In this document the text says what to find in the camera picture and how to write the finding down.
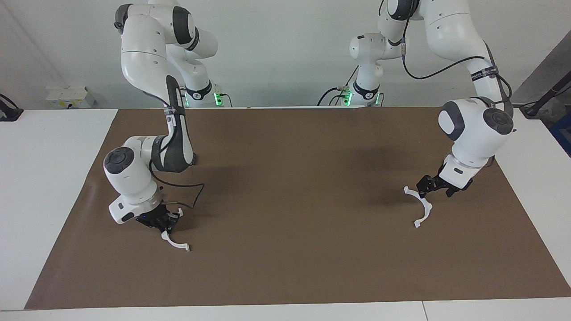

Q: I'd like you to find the white half-ring pipe clamp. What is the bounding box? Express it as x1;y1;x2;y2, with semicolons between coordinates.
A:
161;208;190;252
404;186;433;228

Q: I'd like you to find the brown table mat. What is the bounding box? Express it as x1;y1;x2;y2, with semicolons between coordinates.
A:
25;107;571;309

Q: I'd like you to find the blue crate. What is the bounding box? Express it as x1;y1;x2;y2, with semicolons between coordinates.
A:
550;111;571;157

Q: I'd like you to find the black stand pole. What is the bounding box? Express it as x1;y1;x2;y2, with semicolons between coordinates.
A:
520;71;571;117

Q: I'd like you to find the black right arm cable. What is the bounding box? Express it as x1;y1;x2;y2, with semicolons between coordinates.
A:
149;76;206;210

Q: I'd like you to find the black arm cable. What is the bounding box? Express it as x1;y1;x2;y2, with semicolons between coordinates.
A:
379;0;513;116
149;76;206;210

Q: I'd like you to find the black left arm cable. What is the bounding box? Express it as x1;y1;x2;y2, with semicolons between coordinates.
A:
379;0;513;116

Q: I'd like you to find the black left base cable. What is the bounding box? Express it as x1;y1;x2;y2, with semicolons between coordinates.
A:
317;66;360;107

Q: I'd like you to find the black clamp mount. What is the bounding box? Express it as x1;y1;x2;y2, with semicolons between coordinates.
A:
0;94;24;122

